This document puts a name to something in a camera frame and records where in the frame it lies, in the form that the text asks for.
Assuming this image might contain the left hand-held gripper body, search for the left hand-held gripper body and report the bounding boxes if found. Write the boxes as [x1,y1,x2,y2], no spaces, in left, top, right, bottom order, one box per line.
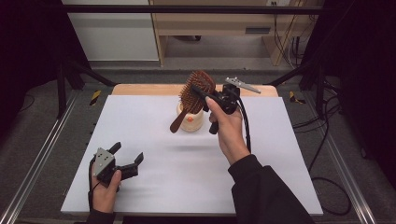
[92,147,140,190]

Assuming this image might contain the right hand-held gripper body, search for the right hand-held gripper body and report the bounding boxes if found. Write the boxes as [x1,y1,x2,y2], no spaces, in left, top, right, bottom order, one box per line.
[204,77,262,135]

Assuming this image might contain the brown wooden hairbrush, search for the brown wooden hairbrush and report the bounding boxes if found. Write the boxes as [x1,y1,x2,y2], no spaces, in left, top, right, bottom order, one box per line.
[169,70,217,134]

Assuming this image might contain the cream ribbed cup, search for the cream ribbed cup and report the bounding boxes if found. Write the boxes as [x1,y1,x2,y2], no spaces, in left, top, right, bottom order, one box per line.
[176,102,205,133]

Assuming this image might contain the person's left hand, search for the person's left hand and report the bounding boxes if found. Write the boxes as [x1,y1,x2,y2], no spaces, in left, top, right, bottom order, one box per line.
[91,169,123,215]

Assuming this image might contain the person's right hand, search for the person's right hand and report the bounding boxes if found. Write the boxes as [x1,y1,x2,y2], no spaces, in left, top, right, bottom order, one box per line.
[204,95,252,166]

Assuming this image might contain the white board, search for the white board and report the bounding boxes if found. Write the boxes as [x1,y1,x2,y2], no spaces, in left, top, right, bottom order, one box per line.
[60,94,324,217]

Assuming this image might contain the light wooden table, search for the light wooden table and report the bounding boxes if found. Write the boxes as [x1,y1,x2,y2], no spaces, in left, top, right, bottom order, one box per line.
[111,83,279,97]

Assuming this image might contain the yellow black tape strip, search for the yellow black tape strip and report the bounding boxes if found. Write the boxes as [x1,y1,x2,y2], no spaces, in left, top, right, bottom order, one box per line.
[89,90,103,107]
[288,91,306,105]

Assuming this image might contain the light wooden desk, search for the light wooden desk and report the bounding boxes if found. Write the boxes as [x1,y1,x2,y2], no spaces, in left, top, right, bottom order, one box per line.
[148,0,325,67]

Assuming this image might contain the black metal stand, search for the black metal stand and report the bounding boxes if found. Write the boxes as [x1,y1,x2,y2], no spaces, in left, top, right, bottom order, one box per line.
[264,58,329,121]
[55,58,118,119]

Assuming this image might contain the white cabinet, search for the white cabinet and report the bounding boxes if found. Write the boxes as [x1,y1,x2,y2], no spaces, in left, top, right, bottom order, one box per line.
[61,0,160,63]

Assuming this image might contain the dark curtain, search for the dark curtain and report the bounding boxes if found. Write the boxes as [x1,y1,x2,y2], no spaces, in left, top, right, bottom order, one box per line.
[299,0,396,189]
[0,0,92,143]

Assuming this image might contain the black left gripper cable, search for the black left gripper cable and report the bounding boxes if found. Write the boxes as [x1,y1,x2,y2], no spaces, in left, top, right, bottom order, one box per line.
[87,156,102,213]

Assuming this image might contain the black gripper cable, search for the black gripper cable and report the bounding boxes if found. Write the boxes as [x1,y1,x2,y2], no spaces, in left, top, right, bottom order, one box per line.
[87,156,102,213]
[228,87,252,154]

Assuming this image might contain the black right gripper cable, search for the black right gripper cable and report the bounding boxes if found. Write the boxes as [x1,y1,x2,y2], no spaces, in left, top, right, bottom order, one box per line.
[228,87,252,154]

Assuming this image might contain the silver metal rail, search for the silver metal rail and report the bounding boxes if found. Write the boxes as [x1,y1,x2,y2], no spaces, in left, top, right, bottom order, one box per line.
[302,91,378,224]
[0,90,80,224]

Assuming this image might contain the cables under desk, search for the cables under desk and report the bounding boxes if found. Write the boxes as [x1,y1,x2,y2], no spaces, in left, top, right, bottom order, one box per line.
[271,1,314,69]

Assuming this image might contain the black horizontal frame bar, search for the black horizontal frame bar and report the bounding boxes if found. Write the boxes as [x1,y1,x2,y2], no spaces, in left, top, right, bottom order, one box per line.
[59,4,325,15]

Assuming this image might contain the thin black floor cable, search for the thin black floor cable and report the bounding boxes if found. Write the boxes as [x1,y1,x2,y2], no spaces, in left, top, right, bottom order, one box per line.
[19,92,36,113]

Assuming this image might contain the black floor cables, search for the black floor cables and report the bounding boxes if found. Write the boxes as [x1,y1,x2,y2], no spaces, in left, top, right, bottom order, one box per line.
[291,78,344,175]

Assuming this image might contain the black looped floor cable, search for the black looped floor cable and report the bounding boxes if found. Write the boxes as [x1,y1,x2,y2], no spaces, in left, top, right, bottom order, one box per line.
[310,175,353,217]

